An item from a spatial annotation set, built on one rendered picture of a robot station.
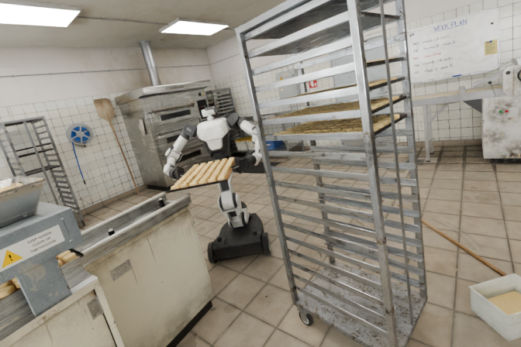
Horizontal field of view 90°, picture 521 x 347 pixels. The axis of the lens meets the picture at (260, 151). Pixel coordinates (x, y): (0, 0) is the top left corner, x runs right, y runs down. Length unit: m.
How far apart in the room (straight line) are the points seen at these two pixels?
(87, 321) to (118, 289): 0.28
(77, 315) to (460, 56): 5.20
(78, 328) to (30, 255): 0.39
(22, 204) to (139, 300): 0.83
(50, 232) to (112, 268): 0.47
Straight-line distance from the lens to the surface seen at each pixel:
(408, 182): 1.59
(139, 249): 1.75
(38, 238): 1.34
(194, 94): 5.87
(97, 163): 5.91
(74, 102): 5.89
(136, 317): 1.88
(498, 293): 2.24
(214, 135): 2.33
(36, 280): 1.38
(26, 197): 1.41
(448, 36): 5.17
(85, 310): 1.51
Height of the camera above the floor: 1.47
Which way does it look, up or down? 12 degrees down
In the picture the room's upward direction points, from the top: 12 degrees counter-clockwise
